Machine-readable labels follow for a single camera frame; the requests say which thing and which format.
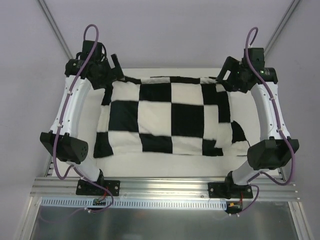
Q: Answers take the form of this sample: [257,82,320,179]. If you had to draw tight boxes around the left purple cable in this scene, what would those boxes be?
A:
[51,24,101,181]

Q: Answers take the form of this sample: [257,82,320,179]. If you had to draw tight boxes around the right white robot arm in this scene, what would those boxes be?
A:
[216,47,300,198]

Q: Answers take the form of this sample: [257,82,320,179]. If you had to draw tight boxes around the black white checkered pillowcase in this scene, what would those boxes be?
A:
[93,76,250,159]

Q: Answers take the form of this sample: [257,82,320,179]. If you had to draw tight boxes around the aluminium mounting rail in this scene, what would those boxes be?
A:
[30,177,301,202]

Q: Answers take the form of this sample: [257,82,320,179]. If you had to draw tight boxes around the right aluminium frame post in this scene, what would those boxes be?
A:
[264,0,302,56]

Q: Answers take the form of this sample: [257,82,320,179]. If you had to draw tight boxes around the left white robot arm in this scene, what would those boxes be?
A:
[39,40,125,195]

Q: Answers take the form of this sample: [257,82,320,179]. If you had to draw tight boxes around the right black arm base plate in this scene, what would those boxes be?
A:
[207,182,253,200]

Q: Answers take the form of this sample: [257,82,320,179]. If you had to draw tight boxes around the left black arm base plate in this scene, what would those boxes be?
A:
[75,179,121,197]

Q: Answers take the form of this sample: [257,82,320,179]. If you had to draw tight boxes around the white slotted cable duct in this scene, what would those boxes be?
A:
[40,197,227,211]

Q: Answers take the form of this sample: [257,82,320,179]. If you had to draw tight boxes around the left aluminium frame post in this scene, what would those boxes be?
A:
[36,0,73,60]

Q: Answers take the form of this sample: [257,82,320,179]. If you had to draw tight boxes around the aluminium frame post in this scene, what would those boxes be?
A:
[36,0,73,60]
[264,0,302,56]

